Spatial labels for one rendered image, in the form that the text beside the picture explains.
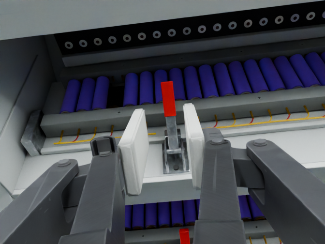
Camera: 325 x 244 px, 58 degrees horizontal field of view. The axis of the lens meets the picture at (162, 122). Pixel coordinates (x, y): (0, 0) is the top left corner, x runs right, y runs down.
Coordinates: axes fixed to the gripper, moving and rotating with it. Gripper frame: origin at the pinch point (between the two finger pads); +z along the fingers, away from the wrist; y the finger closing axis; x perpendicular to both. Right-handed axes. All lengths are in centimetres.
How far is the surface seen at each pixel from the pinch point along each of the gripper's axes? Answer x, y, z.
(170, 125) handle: -2.6, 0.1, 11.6
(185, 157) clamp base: -6.6, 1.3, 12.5
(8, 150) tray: -3.6, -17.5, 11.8
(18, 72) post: 4.0, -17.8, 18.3
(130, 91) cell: -0.2, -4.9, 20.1
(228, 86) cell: -0.8, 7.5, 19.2
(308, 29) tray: 4.7, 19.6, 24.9
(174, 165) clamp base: -7.0, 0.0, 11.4
